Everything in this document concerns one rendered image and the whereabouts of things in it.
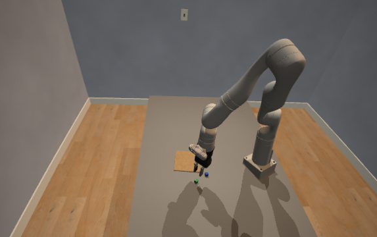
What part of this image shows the tan square mat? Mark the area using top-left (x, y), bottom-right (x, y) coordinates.
top-left (174, 151), bottom-right (195, 172)

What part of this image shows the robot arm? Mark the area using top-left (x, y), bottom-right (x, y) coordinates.
top-left (199, 39), bottom-right (306, 166)

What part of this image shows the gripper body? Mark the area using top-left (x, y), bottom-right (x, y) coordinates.
top-left (189, 139), bottom-right (215, 168)

